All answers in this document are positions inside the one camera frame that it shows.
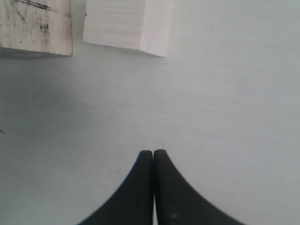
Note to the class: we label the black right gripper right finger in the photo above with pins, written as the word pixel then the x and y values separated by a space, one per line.
pixel 177 203

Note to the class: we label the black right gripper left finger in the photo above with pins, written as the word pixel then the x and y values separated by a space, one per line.
pixel 132 203

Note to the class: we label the medium wooden cube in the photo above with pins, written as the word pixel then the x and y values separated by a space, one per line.
pixel 139 25

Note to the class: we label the large wooden cube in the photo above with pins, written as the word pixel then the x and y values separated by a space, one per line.
pixel 34 29

